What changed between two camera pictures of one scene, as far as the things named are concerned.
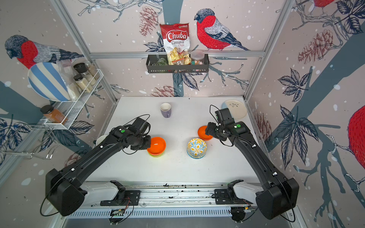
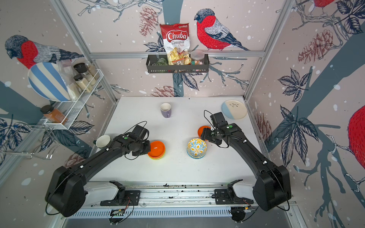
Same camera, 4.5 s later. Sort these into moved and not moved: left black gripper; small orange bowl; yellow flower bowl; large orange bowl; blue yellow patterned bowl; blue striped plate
Moved: large orange bowl; left black gripper
Not moved: blue striped plate; blue yellow patterned bowl; yellow flower bowl; small orange bowl
